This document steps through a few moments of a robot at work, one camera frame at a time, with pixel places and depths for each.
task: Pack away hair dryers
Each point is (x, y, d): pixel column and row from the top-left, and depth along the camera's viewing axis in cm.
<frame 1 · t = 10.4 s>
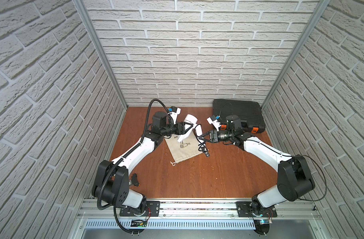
left hand: (191, 123, 79), fingers open
right hand: (202, 138, 78), fingers open
beige linen drawstring bag: (187, 148, 98), on the table
black plastic tool case: (250, 112, 109), point 8 cm above the table

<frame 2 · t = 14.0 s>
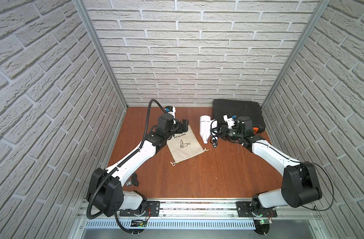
left hand: (185, 119, 80), fingers open
right hand: (213, 131, 83), fingers open
the named things where they were.

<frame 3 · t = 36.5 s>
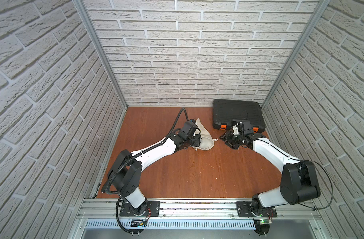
left hand: (202, 138, 84), fingers closed
right hand: (223, 139, 89), fingers open
beige linen drawstring bag: (207, 141, 99), point 3 cm above the table
the other named things where they were.

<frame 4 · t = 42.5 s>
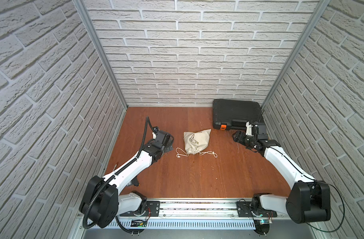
left hand: (164, 141, 86), fingers open
right hand: (239, 137, 87), fingers open
beige linen drawstring bag: (195, 141, 94), point 7 cm above the table
the other named things where they were.

